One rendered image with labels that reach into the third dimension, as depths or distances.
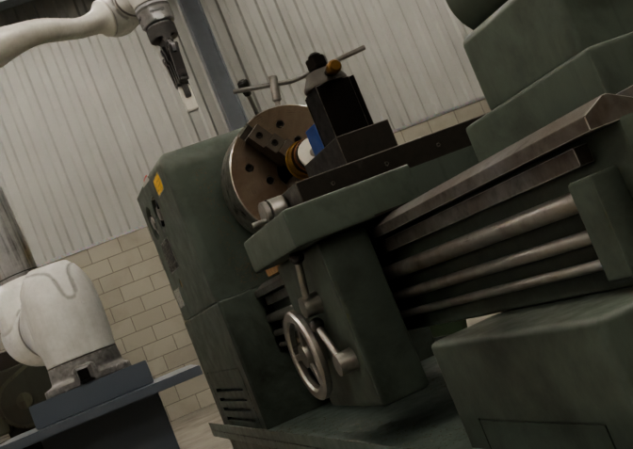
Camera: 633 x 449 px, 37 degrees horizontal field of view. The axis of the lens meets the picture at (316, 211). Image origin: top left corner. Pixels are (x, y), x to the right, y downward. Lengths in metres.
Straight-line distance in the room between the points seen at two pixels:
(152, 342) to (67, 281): 10.19
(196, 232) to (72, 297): 0.38
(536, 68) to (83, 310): 1.26
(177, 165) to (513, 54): 1.32
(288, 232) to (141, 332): 10.92
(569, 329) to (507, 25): 0.39
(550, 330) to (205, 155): 1.52
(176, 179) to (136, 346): 10.00
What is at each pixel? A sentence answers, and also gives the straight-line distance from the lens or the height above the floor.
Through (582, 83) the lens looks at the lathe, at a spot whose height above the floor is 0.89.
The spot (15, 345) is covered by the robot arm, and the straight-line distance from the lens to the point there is 2.30.
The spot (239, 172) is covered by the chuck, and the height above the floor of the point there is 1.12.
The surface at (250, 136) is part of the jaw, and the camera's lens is 2.18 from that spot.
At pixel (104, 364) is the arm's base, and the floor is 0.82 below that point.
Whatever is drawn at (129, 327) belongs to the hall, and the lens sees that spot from 12.30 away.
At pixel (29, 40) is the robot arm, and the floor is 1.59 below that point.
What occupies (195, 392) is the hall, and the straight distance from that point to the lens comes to 12.29.
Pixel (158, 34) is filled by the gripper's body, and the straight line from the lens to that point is 2.49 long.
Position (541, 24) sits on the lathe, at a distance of 1.10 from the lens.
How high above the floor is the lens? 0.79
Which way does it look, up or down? 5 degrees up
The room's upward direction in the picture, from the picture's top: 22 degrees counter-clockwise
